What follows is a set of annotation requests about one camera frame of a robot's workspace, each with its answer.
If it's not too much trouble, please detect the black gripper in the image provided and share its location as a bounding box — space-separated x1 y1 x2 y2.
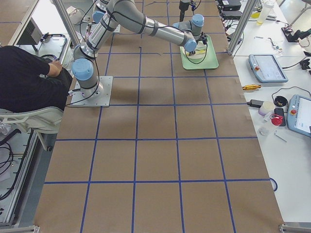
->
189 33 208 56

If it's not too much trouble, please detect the white round plate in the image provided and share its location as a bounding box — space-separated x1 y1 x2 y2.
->
181 41 207 62

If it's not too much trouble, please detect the yellow plastic fork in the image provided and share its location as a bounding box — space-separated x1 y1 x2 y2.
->
196 50 207 54

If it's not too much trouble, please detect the mint green tray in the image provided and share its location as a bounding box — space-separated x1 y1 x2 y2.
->
180 35 219 70

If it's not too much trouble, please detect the black electronics box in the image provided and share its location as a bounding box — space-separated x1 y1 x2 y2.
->
218 0 242 11

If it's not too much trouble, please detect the gold metal cylinder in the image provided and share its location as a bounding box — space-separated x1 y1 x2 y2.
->
242 84 261 91

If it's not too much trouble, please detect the upper blue teach pendant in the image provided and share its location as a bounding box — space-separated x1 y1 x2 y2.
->
248 54 288 83

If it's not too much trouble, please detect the blue teach pendant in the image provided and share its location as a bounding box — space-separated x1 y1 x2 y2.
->
287 95 311 137
248 54 288 83

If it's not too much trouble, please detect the black power adapter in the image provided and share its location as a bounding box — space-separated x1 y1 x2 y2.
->
247 100 263 108

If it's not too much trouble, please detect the clear plastic bottle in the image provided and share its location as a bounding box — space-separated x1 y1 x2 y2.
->
257 0 275 25

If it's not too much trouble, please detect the white plastic cup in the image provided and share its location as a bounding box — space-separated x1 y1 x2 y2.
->
258 101 275 116

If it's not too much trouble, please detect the black smartphone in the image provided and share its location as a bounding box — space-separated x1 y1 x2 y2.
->
274 108 286 127

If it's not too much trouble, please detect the red round object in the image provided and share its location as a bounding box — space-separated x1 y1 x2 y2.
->
270 114 283 126

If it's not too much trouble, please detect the lower blue teach pendant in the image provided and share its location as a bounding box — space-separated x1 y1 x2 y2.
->
287 95 311 137

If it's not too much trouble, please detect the white office chair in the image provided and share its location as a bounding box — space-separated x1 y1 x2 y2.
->
0 107 63 151

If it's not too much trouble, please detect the person in black shirt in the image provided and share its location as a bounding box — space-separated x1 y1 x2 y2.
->
0 46 72 113

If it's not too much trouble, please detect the aluminium frame post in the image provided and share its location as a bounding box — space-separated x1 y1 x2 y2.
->
227 0 257 55

